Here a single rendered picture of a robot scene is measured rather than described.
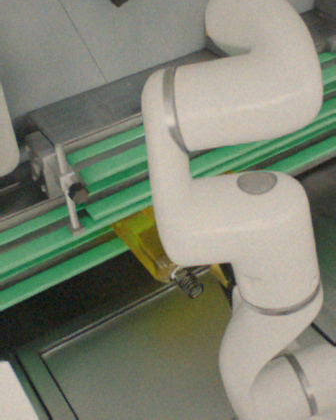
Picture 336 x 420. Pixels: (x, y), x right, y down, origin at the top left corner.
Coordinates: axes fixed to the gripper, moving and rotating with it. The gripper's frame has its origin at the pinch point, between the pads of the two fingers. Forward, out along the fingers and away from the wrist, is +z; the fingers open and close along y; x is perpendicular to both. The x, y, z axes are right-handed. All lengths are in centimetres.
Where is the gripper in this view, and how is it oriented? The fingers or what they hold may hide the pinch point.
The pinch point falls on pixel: (231, 277)
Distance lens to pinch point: 101.3
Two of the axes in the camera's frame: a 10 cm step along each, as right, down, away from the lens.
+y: -0.7, -7.5, -6.5
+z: -3.0, -6.1, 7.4
